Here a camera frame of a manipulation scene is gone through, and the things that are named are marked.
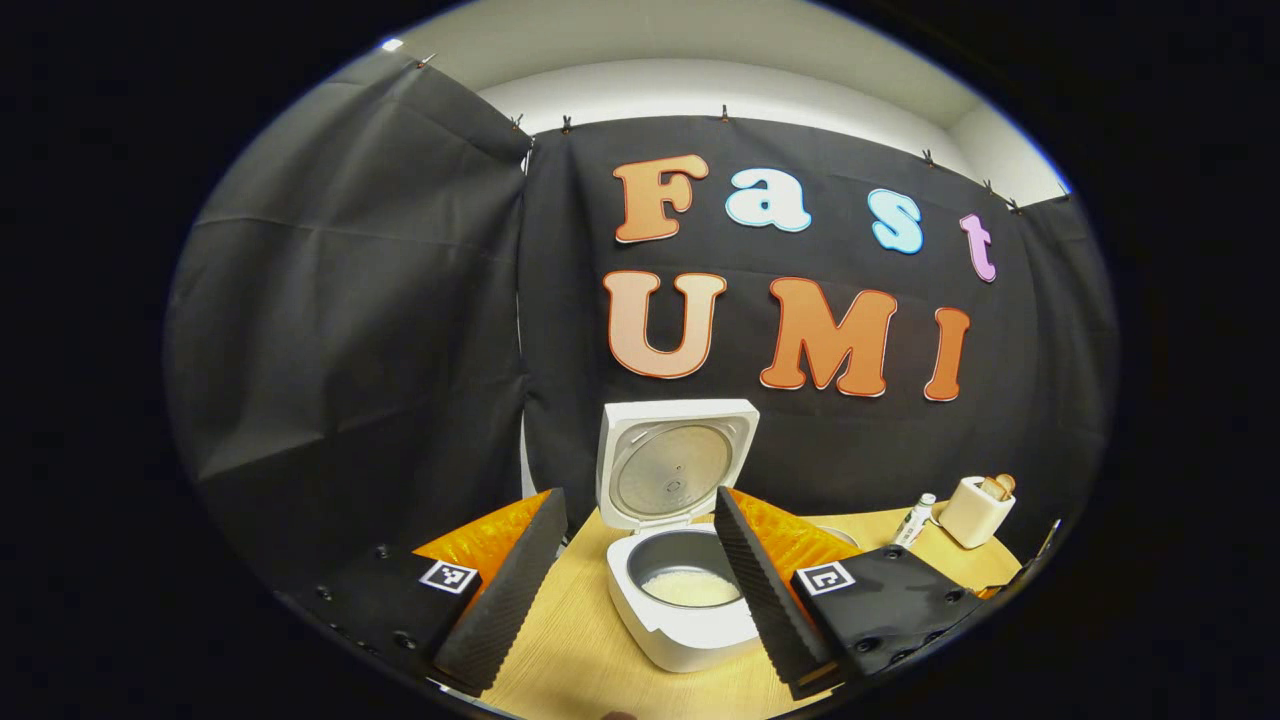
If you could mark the white rice cooker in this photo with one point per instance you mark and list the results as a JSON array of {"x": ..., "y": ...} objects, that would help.
[{"x": 680, "y": 640}]

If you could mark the white toaster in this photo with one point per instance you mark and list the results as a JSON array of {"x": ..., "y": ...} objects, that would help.
[{"x": 970, "y": 515}]

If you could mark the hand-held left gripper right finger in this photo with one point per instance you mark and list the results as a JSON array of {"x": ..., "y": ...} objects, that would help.
[{"x": 760, "y": 600}]

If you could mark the white round plate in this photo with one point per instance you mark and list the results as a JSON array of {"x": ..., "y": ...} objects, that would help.
[{"x": 840, "y": 536}]

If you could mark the black backdrop cloth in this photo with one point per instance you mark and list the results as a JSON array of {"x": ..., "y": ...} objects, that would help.
[{"x": 350, "y": 350}]

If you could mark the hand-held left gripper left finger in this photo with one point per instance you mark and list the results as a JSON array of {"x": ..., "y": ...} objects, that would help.
[{"x": 520, "y": 590}]

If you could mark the white drink bottle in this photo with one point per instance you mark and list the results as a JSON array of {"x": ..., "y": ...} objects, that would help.
[{"x": 915, "y": 520}]

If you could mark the heap of white rice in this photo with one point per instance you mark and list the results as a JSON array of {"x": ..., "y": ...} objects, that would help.
[{"x": 690, "y": 590}]

